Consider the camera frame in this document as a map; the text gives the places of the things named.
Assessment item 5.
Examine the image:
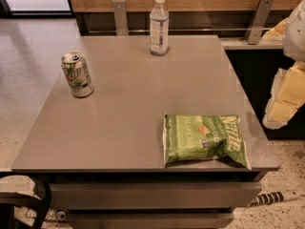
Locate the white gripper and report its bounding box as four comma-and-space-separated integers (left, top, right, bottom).
262, 0, 305, 130

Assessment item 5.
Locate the green jalapeno chip bag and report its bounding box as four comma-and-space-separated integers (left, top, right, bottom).
162, 114, 251, 169

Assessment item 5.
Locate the clear plastic water bottle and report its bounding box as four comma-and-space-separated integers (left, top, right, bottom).
150, 0, 169, 55

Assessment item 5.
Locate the green 7up soda can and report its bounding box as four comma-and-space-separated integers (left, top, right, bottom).
61, 52, 93, 98

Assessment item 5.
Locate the grey lower drawer front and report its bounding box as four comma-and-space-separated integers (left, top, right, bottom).
66, 213, 234, 229

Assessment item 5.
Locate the grey drawer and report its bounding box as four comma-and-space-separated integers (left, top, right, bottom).
51, 182, 260, 210
66, 213, 234, 229

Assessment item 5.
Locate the grey upper drawer front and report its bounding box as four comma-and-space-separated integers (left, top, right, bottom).
51, 182, 260, 210

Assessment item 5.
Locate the black chair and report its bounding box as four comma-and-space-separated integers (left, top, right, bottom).
0, 176, 52, 229

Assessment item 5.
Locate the right metal bracket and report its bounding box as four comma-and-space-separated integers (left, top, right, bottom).
244, 0, 274, 45

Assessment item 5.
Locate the metal bracket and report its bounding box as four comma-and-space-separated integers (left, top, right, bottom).
244, 0, 274, 45
112, 0, 129, 36

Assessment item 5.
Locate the striped black white cable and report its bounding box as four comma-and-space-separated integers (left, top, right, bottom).
248, 189, 302, 208

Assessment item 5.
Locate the left metal bracket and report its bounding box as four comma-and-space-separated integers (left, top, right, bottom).
112, 0, 129, 36

